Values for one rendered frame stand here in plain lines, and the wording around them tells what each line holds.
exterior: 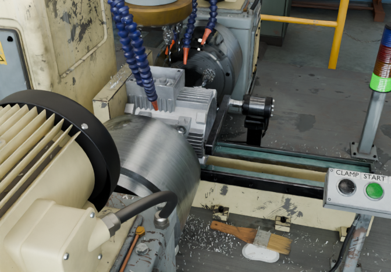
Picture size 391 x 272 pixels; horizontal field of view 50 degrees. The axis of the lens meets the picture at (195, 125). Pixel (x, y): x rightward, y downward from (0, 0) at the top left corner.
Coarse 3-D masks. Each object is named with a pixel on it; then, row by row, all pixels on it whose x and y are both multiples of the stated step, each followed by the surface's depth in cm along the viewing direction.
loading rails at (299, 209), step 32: (224, 160) 115; (256, 160) 113; (288, 160) 111; (320, 160) 111; (352, 160) 110; (224, 192) 108; (256, 192) 105; (288, 192) 103; (320, 192) 101; (288, 224) 105; (320, 224) 106
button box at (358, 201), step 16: (336, 176) 81; (352, 176) 81; (368, 176) 80; (384, 176) 80; (336, 192) 80; (384, 192) 79; (336, 208) 82; (352, 208) 80; (368, 208) 78; (384, 208) 78
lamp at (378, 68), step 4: (376, 60) 118; (376, 64) 118; (380, 64) 116; (384, 64) 115; (388, 64) 115; (376, 68) 118; (380, 68) 117; (384, 68) 116; (388, 68) 116; (376, 72) 118; (380, 72) 117; (384, 72) 116; (388, 72) 116; (380, 76) 118; (384, 76) 117; (388, 76) 117
